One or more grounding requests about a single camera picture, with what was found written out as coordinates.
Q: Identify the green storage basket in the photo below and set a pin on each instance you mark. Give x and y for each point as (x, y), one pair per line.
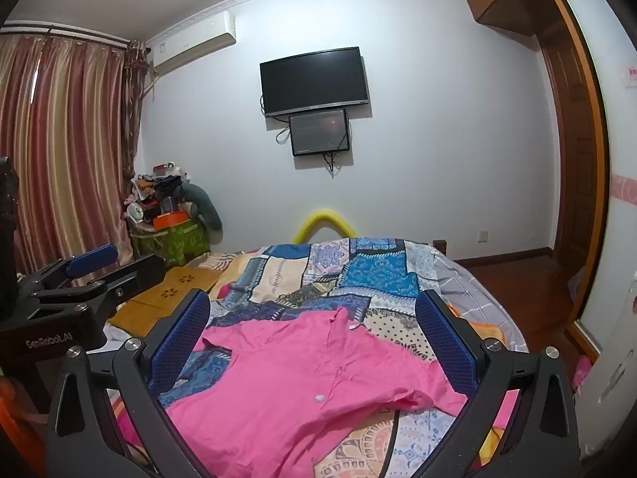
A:
(174, 244)

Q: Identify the pink cardigan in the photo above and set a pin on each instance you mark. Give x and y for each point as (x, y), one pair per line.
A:
(278, 383)

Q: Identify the yellow foam tube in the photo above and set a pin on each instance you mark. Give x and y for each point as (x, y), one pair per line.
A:
(323, 215)

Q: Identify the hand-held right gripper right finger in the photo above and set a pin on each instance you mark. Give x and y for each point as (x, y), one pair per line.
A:
(448, 343)

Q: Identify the dark wooden bed frame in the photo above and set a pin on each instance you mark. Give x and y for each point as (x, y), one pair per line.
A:
(439, 246)

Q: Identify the grey checked bedsheet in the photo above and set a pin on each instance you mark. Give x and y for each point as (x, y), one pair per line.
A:
(473, 284)

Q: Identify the pile of clutter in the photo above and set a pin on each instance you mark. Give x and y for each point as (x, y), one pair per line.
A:
(159, 189)

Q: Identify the orange cloth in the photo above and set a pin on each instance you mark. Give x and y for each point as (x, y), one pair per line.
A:
(20, 418)

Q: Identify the wall switch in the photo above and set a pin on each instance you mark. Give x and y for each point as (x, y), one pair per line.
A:
(631, 72)

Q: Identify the grey plush toy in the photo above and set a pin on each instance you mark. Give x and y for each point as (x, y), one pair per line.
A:
(206, 204)

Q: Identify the black wall television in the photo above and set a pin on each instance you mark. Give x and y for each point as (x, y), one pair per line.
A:
(313, 79)

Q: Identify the patchwork printed blanket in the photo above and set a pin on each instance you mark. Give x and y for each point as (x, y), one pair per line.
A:
(378, 269)

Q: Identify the small black monitor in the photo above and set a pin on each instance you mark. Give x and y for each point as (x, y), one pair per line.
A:
(318, 132)

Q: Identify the striped curtain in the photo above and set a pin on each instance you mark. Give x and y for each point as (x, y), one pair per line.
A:
(64, 134)

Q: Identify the pink slipper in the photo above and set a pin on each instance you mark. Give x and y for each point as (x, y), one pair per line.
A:
(581, 373)

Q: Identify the white air conditioner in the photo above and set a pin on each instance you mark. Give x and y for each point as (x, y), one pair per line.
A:
(194, 42)

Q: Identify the white curtain rail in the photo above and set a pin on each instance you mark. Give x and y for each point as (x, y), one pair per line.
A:
(74, 35)

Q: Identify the orange box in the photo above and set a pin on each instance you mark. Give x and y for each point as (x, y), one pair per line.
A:
(169, 220)

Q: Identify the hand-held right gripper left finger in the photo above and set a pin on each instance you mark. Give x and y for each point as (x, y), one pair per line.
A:
(181, 338)

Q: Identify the wooden lap desk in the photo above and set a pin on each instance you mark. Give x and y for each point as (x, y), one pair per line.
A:
(169, 289)

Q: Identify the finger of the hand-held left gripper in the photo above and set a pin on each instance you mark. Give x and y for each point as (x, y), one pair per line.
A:
(134, 276)
(92, 260)

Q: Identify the wooden door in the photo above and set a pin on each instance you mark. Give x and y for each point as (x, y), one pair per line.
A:
(572, 134)

